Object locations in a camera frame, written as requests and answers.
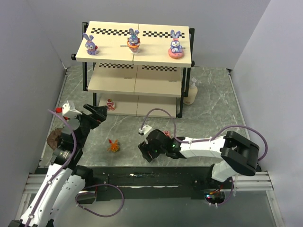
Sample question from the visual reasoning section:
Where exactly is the green and brown plush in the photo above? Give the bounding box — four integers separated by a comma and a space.
46, 128, 62, 150

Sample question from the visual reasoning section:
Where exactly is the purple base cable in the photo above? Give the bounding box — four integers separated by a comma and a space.
75, 183, 125, 218

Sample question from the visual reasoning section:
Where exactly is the beige three-tier shelf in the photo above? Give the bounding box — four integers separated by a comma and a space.
71, 21, 195, 118

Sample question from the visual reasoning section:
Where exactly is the purple bunny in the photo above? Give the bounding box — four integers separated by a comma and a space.
168, 30, 184, 59
82, 33, 99, 55
127, 28, 141, 54

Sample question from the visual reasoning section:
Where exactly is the orange fox toy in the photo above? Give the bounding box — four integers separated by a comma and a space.
107, 139, 120, 153

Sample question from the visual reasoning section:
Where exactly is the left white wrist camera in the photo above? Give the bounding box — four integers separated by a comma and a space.
55, 100, 82, 119

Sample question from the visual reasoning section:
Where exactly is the pink strawberry tart toy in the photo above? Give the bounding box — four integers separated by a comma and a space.
163, 131, 171, 138

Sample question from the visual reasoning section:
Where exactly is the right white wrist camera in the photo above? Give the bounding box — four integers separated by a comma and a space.
138, 125, 152, 144

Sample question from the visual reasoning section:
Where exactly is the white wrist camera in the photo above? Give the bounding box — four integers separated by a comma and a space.
55, 100, 82, 119
138, 125, 152, 144

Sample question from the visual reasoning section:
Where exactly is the strawberry cake slice toy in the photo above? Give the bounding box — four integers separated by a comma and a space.
106, 99, 116, 111

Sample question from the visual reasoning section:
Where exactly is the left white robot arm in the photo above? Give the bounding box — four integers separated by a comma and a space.
9, 101, 107, 227

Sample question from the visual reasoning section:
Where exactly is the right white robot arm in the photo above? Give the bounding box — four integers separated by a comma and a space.
138, 125, 259, 183

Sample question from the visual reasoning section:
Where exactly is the cream pump bottle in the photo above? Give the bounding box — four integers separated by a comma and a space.
183, 77, 198, 105

